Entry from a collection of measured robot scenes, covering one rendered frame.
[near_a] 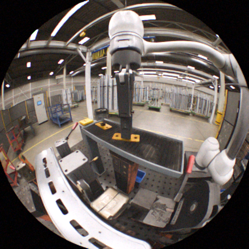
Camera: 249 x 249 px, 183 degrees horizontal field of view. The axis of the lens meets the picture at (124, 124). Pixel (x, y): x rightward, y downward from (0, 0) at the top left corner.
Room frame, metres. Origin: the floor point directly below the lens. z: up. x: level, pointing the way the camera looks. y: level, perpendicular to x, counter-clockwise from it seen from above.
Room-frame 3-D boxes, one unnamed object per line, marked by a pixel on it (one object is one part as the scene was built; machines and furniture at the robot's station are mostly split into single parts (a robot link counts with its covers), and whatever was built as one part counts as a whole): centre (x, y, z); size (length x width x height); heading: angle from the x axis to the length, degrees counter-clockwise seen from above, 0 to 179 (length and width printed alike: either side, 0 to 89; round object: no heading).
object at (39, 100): (3.27, 5.74, 1.22); 0.80 x 0.54 x 2.45; 154
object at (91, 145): (0.37, 0.21, 0.92); 0.08 x 0.08 x 0.44; 55
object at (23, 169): (0.00, 0.59, 0.88); 0.15 x 0.11 x 0.36; 145
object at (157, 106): (6.32, -2.54, 0.88); 1.91 x 1.00 x 1.76; 155
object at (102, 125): (0.30, 0.09, 1.17); 0.08 x 0.04 x 0.01; 46
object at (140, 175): (0.29, -0.08, 0.74); 0.11 x 0.10 x 0.09; 55
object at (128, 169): (0.22, -0.01, 0.92); 0.10 x 0.08 x 0.45; 55
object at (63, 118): (3.16, 3.36, 0.47); 1.20 x 0.80 x 0.95; 65
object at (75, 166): (0.14, 0.17, 0.90); 0.13 x 0.10 x 0.41; 145
